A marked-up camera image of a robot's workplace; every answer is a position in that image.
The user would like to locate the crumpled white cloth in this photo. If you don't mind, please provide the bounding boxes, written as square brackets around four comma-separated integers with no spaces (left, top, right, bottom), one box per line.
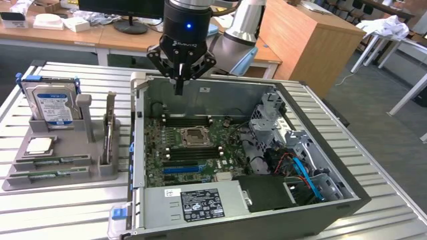
[354,14,411,42]

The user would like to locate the metal CPU socket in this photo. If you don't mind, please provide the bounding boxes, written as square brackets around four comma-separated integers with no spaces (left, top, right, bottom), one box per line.
[179,127,211,148]

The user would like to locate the small white box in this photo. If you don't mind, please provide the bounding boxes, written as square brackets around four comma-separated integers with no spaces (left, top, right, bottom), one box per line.
[63,17,92,33]

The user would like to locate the blue disk carrier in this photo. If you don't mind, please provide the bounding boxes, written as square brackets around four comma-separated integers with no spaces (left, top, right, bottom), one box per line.
[15,72,83,101]

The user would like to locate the wooden cabinet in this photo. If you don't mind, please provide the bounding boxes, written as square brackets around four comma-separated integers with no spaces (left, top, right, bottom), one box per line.
[247,0,368,101]

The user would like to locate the long wooden desk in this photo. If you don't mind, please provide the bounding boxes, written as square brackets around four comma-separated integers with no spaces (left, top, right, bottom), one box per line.
[0,3,283,79]

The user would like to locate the large metal disk bay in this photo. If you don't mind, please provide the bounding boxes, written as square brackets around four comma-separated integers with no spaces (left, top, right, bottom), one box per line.
[282,129,348,202]

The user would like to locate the perforated metal disk bay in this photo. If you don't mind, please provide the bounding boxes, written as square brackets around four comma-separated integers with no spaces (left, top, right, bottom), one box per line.
[247,91,288,141]

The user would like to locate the white device with label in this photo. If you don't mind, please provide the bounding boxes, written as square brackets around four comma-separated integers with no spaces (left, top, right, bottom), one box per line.
[0,11,29,29]

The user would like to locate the black expansion slot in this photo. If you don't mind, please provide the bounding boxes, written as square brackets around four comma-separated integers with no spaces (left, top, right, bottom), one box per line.
[164,160,199,168]

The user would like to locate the red wire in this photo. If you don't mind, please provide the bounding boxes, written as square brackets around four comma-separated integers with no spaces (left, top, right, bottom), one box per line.
[278,152,307,181]

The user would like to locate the silver CPU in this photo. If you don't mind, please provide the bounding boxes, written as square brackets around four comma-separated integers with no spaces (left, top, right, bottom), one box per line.
[25,137,55,155]

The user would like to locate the dark grey PC case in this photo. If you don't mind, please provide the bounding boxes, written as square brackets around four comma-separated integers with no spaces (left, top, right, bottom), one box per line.
[108,71,372,240]

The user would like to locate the white metal-framed table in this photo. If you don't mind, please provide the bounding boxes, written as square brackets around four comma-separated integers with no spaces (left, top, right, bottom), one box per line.
[348,29,427,116]

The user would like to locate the green motherboard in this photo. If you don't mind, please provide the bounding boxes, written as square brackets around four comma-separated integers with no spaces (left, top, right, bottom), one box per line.
[143,113,255,188]

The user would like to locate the green RAM stick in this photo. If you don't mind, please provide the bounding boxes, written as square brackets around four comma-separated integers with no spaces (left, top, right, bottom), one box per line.
[9,167,91,179]
[16,155,92,166]

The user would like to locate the black computer monitor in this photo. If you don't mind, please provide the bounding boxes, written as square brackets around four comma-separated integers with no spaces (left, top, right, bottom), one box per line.
[77,0,167,35]

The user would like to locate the black cable on motherboard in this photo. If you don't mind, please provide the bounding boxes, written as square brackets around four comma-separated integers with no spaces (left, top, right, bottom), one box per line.
[150,101,166,119]

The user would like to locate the black plastic shroud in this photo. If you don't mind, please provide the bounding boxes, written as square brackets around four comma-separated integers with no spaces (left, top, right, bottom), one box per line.
[238,174,299,214]

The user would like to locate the graphics card with metal bracket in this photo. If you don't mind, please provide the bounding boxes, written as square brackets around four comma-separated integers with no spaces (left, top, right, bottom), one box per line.
[100,90,119,166]

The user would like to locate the blue wire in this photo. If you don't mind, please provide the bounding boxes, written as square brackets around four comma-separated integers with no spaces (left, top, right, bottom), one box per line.
[292,155,327,202]

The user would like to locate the hard disk with blue label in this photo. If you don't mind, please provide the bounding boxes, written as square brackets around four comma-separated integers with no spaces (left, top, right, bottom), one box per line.
[31,84,84,130]

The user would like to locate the grey parts rack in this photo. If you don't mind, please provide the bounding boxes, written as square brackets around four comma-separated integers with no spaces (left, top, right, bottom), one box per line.
[1,93,123,192]

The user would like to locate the grey power supply unit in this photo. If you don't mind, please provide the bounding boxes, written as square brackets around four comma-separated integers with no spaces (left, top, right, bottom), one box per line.
[142,179,252,230]

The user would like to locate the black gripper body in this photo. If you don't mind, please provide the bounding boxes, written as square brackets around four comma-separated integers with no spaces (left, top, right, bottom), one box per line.
[159,0,214,77]

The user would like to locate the black office chair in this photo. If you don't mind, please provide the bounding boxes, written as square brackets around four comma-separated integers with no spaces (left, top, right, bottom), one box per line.
[342,0,375,24]

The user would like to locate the white round-topped box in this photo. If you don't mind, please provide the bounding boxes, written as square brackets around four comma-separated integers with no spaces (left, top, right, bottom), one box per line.
[32,13,65,31]

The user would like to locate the blue expansion slot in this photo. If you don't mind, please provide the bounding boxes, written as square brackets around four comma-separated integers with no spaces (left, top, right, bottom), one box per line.
[162,166,200,175]

